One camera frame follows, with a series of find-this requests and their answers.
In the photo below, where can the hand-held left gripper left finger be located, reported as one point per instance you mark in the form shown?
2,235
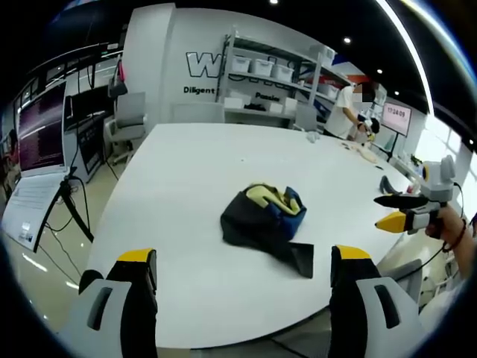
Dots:
112,320

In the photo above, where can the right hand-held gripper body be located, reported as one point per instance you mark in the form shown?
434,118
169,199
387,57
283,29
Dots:
439,186

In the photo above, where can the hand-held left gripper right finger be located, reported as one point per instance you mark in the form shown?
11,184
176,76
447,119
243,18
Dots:
357,320

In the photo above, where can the navy blue yellow garment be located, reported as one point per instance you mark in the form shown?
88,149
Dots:
257,227

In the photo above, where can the beige garment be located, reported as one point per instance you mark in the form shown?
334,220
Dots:
365,153

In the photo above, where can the person's right hand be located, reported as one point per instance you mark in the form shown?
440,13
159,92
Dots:
447,225

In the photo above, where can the dark curved object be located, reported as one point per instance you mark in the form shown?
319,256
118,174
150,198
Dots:
387,185

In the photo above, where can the small green plant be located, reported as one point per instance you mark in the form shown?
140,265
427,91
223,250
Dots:
416,160

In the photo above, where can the grey white chair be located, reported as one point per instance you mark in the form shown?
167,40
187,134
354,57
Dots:
410,277

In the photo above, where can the pink clock screen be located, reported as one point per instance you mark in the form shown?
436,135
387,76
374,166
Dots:
397,118

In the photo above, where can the person's white shirt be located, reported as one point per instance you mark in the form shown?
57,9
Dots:
447,309

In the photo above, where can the small grey cloth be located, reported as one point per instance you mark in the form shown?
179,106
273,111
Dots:
313,137

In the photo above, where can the black tripod stand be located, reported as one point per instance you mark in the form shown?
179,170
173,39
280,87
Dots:
76,212

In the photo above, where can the white storage bin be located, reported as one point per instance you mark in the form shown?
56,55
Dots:
281,72
261,67
240,64
328,91

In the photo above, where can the white printed display board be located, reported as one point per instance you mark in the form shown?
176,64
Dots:
30,209

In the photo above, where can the grey metal shelf unit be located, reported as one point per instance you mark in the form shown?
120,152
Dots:
268,89

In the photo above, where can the grey office chair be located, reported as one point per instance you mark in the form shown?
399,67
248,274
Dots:
128,119

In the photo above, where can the large dark monitor screen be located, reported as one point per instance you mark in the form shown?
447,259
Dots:
43,130

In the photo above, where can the black flat monitor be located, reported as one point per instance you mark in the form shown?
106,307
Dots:
87,110

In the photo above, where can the pink black hanging bag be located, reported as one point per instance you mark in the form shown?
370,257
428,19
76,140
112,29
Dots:
118,80

